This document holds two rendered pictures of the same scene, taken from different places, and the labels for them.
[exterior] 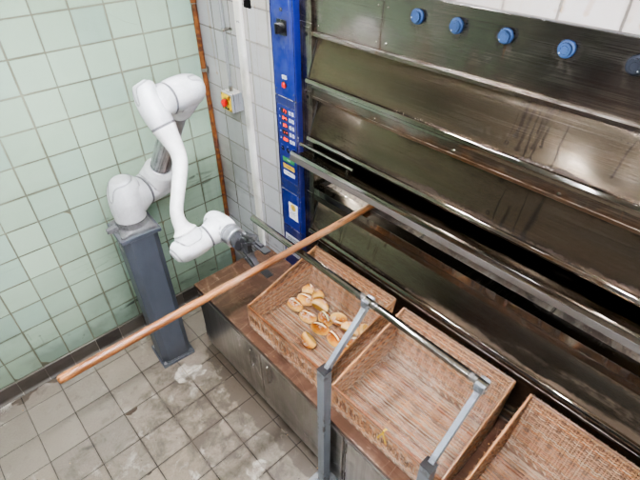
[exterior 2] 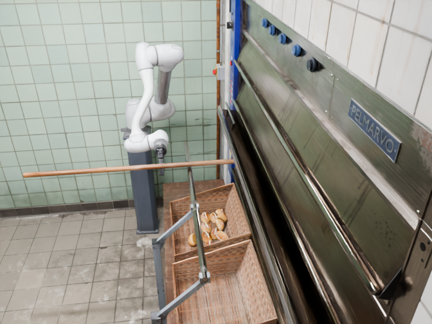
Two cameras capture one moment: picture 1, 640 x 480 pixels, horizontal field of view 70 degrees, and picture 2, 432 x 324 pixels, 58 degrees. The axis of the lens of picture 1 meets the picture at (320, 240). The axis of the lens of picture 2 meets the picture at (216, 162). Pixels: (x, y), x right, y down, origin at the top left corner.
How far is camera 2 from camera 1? 120 cm
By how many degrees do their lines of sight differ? 29
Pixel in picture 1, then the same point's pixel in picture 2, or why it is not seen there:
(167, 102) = (150, 56)
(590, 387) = not seen: outside the picture
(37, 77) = (116, 35)
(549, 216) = (293, 177)
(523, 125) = (287, 103)
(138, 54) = (176, 33)
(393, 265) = not seen: hidden behind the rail
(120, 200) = (128, 112)
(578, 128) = (303, 109)
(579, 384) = not seen: outside the picture
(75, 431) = (72, 243)
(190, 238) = (135, 139)
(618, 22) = (306, 33)
